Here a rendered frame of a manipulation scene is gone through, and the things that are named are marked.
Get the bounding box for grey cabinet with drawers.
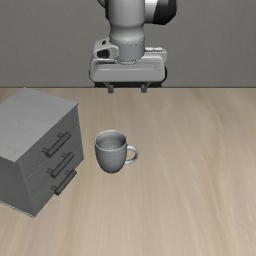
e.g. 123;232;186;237
0;87;85;218

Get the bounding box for grey porcelain mug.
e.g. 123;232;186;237
94;129;140;174

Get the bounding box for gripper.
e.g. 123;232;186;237
88;37;168;94

